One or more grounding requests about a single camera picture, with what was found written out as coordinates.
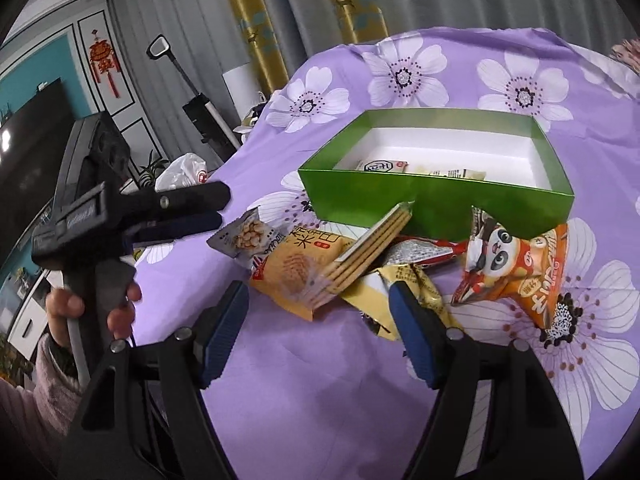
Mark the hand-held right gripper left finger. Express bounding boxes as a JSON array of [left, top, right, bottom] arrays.
[[57, 280, 251, 480]]

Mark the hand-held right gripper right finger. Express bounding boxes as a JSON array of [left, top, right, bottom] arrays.
[[387, 280, 586, 480]]

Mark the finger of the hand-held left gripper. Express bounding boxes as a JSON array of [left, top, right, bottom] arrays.
[[122, 211, 223, 251], [117, 181, 232, 226]]

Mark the grey peanut snack packet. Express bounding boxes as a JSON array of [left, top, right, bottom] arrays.
[[206, 206, 286, 271]]

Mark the yellow snack packet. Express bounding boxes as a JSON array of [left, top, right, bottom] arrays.
[[340, 265, 466, 343]]

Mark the red and silver packet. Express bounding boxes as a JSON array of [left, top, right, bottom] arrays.
[[382, 237, 468, 267]]

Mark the clear biscuit stick packet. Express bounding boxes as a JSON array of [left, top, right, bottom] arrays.
[[320, 201, 416, 296]]

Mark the orange rice cracker packet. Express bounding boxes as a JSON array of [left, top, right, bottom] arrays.
[[248, 225, 358, 323]]

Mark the orange panda snack packet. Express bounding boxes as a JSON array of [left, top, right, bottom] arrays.
[[450, 206, 571, 331]]

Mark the green cardboard box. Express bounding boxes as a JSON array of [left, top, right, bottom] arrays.
[[297, 108, 574, 241]]

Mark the person's left forearm pink sleeve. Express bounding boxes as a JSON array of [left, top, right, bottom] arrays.
[[0, 332, 83, 480]]

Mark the person's left hand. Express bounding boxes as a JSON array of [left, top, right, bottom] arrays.
[[45, 280, 143, 348]]

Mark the white plastic bag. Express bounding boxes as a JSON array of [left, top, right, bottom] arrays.
[[155, 152, 211, 192]]

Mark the green potted plant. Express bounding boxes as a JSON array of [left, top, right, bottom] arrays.
[[137, 150, 168, 186]]

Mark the black television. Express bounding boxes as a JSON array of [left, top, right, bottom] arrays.
[[0, 77, 83, 261]]

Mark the black upright vacuum cleaner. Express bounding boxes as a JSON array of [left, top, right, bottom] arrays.
[[146, 35, 241, 161]]

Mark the white television cabinet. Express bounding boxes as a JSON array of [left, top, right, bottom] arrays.
[[7, 270, 66, 361]]

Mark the purple floral cloth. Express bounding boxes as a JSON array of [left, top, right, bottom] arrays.
[[132, 27, 640, 480]]

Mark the white board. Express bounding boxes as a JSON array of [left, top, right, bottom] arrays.
[[222, 62, 266, 116]]

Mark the pale text-printed packet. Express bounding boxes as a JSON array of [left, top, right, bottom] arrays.
[[415, 165, 488, 182]]

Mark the white packet with dark logo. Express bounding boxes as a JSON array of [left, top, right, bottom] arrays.
[[355, 157, 410, 173]]

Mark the grey curtain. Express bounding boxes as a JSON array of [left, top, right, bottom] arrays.
[[107, 0, 616, 171]]

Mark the stack of folded clothes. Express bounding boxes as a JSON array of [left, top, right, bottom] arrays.
[[610, 37, 640, 68]]

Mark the red knot wall decoration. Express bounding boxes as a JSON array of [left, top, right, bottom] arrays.
[[89, 30, 122, 98]]

